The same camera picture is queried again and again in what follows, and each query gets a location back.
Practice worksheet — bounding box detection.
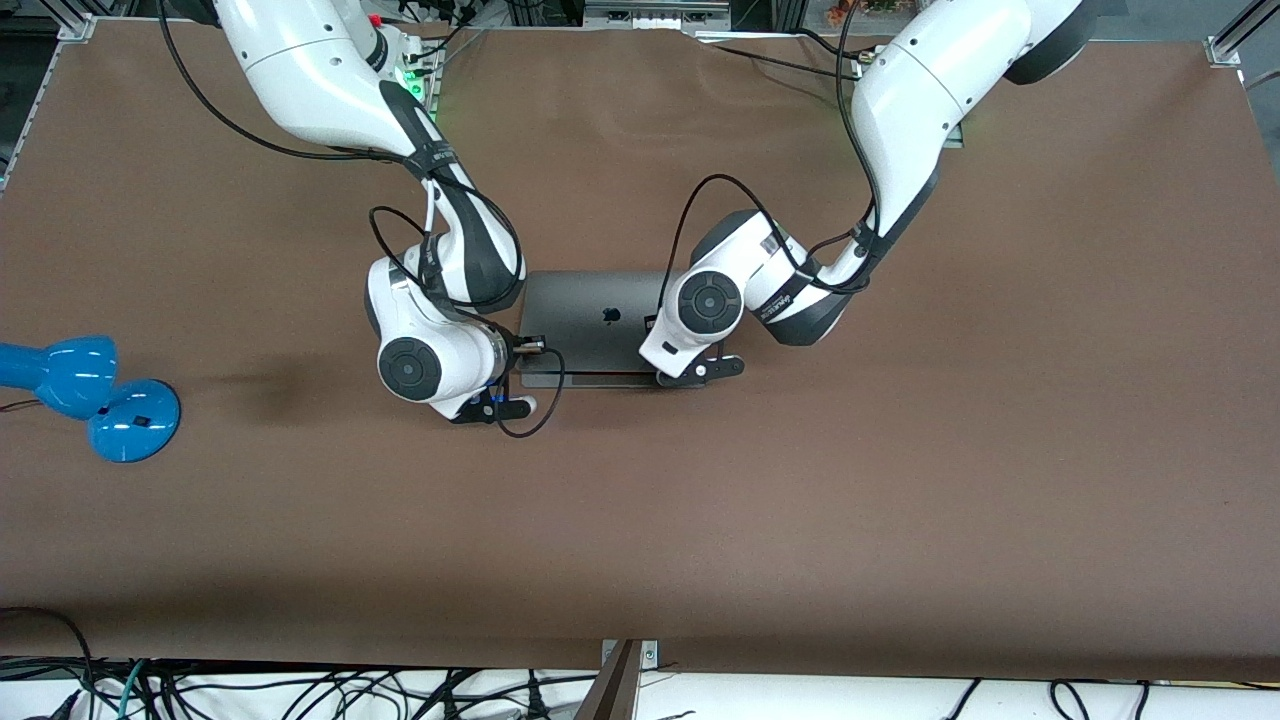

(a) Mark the metal table bracket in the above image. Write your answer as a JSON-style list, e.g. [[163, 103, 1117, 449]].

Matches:
[[575, 638, 661, 720]]

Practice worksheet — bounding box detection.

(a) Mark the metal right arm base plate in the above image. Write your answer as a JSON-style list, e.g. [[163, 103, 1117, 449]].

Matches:
[[398, 40, 441, 109]]

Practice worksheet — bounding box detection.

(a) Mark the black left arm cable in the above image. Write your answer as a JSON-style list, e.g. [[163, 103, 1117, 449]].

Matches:
[[660, 0, 891, 311]]

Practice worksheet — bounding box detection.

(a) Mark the black looped floor cable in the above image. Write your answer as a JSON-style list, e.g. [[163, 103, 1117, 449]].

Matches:
[[0, 605, 96, 720]]

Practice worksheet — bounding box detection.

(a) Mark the grey laptop computer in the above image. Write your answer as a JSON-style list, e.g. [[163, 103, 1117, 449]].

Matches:
[[512, 270, 706, 389]]

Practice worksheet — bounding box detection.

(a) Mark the short black base cable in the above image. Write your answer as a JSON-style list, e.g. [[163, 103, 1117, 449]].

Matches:
[[795, 27, 871, 63]]

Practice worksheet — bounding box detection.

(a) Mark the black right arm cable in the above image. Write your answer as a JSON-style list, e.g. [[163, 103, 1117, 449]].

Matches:
[[158, 0, 567, 439]]

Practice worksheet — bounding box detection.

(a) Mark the aluminium frame profile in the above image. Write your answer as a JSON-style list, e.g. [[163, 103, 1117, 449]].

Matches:
[[1205, 0, 1280, 91], [0, 0, 101, 191]]

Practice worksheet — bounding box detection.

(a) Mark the brown table cover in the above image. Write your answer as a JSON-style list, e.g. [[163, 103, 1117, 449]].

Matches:
[[0, 18, 1280, 681]]

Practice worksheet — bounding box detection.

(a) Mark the grey power strip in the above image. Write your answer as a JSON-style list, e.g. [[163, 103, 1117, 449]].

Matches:
[[583, 0, 733, 31]]

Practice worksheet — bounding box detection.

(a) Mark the black right base cable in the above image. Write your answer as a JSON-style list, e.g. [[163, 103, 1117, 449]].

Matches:
[[405, 20, 491, 66]]

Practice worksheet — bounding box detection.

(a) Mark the tangled black cable bundle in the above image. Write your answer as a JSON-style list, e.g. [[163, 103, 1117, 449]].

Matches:
[[0, 660, 601, 720]]

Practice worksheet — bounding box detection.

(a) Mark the teal cable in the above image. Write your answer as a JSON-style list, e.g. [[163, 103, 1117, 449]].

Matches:
[[118, 658, 151, 720]]

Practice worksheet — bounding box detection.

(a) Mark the long black base cable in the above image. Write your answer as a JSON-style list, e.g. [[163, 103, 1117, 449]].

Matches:
[[697, 36, 866, 86]]

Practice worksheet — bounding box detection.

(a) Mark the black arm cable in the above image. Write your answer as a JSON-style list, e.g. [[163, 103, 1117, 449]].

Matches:
[[660, 0, 891, 311], [158, 0, 567, 439]]

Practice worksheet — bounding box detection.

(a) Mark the blue desk lamp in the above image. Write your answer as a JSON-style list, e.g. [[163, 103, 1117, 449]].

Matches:
[[0, 335, 183, 464]]

